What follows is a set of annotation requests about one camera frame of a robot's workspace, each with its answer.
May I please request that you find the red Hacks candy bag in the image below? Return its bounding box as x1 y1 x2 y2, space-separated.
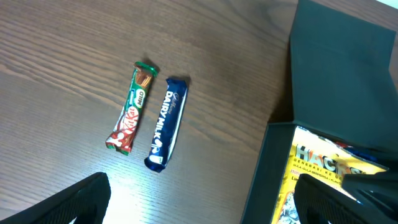
335 142 351 148

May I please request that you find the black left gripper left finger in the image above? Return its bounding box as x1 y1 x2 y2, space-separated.
1 172 111 224

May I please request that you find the Dairy Milk chocolate bar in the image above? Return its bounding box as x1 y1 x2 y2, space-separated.
144 78 188 173

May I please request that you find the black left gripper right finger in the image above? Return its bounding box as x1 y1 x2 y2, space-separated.
294 174 397 224

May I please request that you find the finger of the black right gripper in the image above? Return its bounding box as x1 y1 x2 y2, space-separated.
342 170 397 218

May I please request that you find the blue Oreo cookie pack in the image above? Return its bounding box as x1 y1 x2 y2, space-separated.
345 146 386 162

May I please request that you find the dark green gift box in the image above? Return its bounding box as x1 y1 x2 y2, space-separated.
241 1 397 223

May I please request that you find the yellow Hacks candy bag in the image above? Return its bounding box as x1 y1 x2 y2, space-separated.
271 126 388 223

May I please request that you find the KitKat Milo chocolate bar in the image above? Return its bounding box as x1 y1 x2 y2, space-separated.
105 61 158 155

